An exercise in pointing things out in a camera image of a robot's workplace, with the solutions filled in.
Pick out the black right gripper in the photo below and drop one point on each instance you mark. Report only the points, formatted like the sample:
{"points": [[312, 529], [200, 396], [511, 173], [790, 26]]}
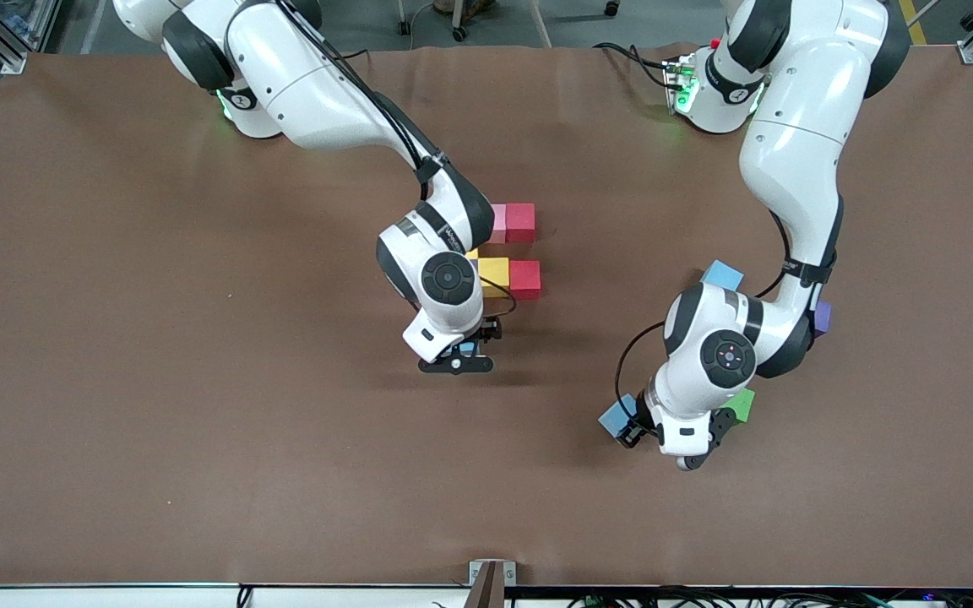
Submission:
{"points": [[489, 329]]}

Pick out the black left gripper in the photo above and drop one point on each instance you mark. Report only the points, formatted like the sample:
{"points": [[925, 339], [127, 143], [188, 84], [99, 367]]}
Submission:
{"points": [[644, 417]]}

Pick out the blue foam cube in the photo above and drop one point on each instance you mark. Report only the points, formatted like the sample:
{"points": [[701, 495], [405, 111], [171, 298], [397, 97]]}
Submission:
{"points": [[468, 347], [723, 274], [615, 416]]}

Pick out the red foam cube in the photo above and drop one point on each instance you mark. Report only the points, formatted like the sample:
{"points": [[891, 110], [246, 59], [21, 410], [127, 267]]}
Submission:
{"points": [[520, 222], [524, 279]]}

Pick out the pink foam cube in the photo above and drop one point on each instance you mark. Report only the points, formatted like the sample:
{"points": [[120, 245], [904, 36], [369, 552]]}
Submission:
{"points": [[499, 224]]}

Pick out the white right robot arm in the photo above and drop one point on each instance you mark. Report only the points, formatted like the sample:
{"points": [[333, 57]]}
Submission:
{"points": [[309, 84]]}

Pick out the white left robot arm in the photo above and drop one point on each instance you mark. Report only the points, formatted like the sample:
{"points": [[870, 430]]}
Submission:
{"points": [[799, 127]]}

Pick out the green foam cube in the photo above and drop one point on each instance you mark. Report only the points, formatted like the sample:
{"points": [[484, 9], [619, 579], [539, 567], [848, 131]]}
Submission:
{"points": [[742, 404]]}

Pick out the purple foam cube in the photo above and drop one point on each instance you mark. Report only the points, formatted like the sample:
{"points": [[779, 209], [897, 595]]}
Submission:
{"points": [[822, 317]]}

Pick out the brown table cover mat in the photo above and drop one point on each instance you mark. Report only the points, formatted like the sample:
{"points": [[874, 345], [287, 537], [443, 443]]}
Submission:
{"points": [[199, 464]]}

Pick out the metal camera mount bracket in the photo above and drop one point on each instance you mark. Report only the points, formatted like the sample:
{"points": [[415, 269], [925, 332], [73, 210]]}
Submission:
{"points": [[478, 572]]}

